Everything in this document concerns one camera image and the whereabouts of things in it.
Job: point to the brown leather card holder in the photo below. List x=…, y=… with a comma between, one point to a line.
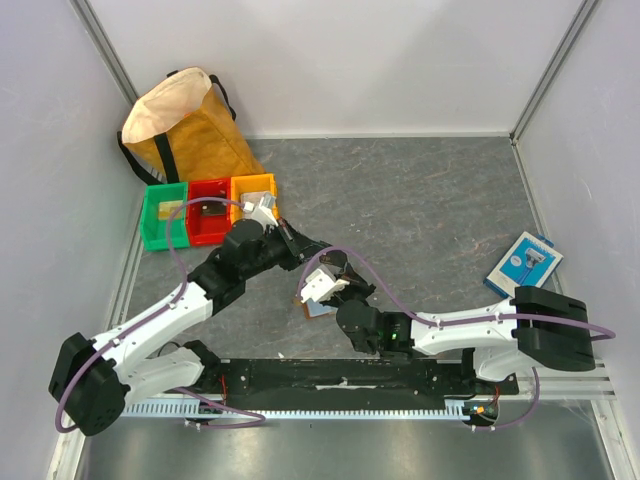
x=313, y=310

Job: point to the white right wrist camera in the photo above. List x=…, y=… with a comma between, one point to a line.
x=320, y=285

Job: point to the aluminium corner post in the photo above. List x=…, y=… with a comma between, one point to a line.
x=569, y=39
x=98, y=34

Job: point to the green plastic bin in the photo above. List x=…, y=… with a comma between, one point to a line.
x=160, y=201

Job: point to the blue razor box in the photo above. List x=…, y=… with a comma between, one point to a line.
x=530, y=261

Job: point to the yellow plastic bin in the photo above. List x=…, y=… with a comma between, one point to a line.
x=252, y=188

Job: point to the aluminium front rail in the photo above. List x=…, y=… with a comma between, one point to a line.
x=375, y=390

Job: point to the silver VIP card in bin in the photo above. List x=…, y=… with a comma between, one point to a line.
x=253, y=197

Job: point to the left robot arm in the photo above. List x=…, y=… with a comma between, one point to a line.
x=95, y=379

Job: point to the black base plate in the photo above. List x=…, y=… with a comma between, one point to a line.
x=236, y=378

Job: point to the black VIP card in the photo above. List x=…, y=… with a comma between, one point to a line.
x=213, y=208

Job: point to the tan paper tote bag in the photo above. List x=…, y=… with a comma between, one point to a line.
x=185, y=128

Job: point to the gold card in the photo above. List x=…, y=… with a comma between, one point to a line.
x=166, y=208

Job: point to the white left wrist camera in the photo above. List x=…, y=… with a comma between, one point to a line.
x=263, y=212

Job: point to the red plastic bin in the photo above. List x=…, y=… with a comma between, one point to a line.
x=207, y=231

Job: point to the aluminium corner post left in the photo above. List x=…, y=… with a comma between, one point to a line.
x=98, y=34

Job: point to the aluminium corner post right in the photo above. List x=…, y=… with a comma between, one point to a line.
x=569, y=39

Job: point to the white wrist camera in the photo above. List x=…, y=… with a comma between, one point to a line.
x=320, y=285
x=263, y=212

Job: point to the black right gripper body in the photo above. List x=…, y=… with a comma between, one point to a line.
x=351, y=282

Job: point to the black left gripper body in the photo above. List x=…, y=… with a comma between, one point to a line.
x=273, y=253

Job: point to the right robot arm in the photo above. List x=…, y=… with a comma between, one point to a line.
x=535, y=328

